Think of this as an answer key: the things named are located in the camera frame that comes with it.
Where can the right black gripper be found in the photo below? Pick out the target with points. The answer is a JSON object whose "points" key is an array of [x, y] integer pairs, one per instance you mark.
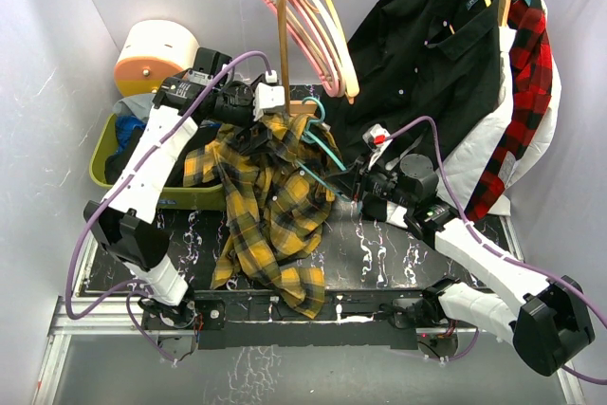
{"points": [[362, 174]]}

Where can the cream plastic hanger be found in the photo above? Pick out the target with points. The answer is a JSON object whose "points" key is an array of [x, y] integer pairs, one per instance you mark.
{"points": [[316, 29]]}

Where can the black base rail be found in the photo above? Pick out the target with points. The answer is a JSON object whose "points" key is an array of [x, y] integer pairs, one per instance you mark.
{"points": [[350, 317]]}

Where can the cream round drawer box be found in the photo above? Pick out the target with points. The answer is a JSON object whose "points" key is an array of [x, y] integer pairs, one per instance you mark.
{"points": [[153, 51]]}

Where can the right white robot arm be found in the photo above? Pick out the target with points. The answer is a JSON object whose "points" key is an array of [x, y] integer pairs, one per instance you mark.
{"points": [[544, 319]]}

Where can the grey garment in bin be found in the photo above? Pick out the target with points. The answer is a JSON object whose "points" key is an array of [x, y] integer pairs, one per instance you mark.
{"points": [[138, 105]]}

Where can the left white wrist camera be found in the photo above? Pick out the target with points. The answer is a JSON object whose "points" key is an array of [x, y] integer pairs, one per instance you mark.
{"points": [[269, 95]]}

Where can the aluminium table frame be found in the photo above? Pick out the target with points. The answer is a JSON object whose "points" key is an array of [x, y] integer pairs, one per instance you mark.
{"points": [[108, 357]]}

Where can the teal plastic hanger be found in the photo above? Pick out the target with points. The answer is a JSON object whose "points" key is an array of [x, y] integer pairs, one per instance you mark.
{"points": [[322, 149]]}

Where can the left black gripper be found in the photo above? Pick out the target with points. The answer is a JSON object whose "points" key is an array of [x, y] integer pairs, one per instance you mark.
{"points": [[248, 143]]}

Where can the black hanging shirt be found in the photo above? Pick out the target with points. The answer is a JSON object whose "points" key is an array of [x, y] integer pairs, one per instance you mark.
{"points": [[413, 58]]}

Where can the red plaid hanging shirt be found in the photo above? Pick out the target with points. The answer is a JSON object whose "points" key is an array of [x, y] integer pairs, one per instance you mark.
{"points": [[533, 120]]}

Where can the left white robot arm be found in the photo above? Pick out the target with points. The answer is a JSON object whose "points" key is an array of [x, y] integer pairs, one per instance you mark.
{"points": [[123, 222]]}

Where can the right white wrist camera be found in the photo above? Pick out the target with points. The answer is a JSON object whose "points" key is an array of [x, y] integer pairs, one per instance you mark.
{"points": [[376, 138]]}

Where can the pink plastic hanger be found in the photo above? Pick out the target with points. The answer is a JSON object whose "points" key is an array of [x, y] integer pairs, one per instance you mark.
{"points": [[315, 28]]}

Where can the yellow plaid shirt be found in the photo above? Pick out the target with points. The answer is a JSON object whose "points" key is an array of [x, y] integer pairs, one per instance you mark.
{"points": [[276, 207]]}

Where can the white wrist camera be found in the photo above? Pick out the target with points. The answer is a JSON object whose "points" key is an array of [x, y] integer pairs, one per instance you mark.
{"points": [[269, 95], [376, 138]]}

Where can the blue garment in bin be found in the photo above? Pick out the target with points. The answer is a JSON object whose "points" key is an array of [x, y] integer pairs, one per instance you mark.
{"points": [[125, 127]]}

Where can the white quilted jacket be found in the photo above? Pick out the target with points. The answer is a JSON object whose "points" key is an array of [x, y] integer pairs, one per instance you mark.
{"points": [[479, 139]]}

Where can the olive green laundry bin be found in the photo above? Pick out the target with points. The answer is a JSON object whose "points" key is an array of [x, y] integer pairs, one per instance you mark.
{"points": [[209, 197]]}

